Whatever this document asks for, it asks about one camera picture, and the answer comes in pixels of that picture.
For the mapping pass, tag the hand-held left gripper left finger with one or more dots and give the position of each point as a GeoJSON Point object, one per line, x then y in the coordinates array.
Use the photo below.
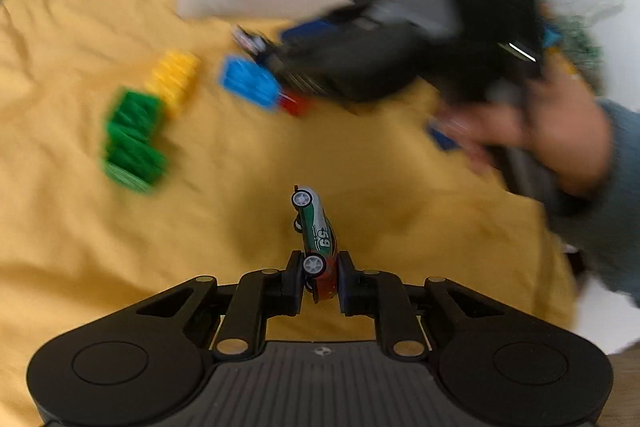
{"type": "Point", "coordinates": [297, 279]}

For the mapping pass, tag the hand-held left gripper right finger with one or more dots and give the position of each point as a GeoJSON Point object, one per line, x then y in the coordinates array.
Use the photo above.
{"type": "Point", "coordinates": [345, 282]}

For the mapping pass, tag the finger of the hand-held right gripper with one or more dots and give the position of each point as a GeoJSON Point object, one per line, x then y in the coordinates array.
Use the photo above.
{"type": "Point", "coordinates": [350, 67]}
{"type": "Point", "coordinates": [320, 27]}

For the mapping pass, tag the green white toy car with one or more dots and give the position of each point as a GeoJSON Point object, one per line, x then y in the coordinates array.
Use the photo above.
{"type": "Point", "coordinates": [320, 232]}

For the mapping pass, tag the blue building block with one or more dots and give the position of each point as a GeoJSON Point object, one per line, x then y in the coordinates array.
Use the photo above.
{"type": "Point", "coordinates": [247, 82]}

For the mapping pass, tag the yellow building block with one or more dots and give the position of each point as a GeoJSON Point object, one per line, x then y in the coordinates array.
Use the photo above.
{"type": "Point", "coordinates": [172, 79]}

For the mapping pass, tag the person's right forearm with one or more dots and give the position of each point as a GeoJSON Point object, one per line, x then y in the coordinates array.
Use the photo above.
{"type": "Point", "coordinates": [600, 237]}

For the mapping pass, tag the person's right hand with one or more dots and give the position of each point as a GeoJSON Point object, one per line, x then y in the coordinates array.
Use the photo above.
{"type": "Point", "coordinates": [565, 132]}

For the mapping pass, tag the red building block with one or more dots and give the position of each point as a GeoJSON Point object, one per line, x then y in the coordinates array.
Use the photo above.
{"type": "Point", "coordinates": [295, 103]}

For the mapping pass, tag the small white toy car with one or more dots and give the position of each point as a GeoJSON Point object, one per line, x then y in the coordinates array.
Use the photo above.
{"type": "Point", "coordinates": [247, 39]}

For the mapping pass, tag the bag of green pieces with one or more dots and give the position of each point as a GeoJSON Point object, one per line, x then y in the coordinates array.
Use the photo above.
{"type": "Point", "coordinates": [580, 37]}

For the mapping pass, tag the small dark blue toy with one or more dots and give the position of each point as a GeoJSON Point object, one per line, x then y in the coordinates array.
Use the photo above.
{"type": "Point", "coordinates": [442, 139]}

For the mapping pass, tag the yellow cloth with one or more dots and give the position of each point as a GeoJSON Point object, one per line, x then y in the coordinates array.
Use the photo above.
{"type": "Point", "coordinates": [100, 257]}

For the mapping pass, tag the green building block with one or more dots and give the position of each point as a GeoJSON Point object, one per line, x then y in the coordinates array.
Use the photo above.
{"type": "Point", "coordinates": [132, 137]}

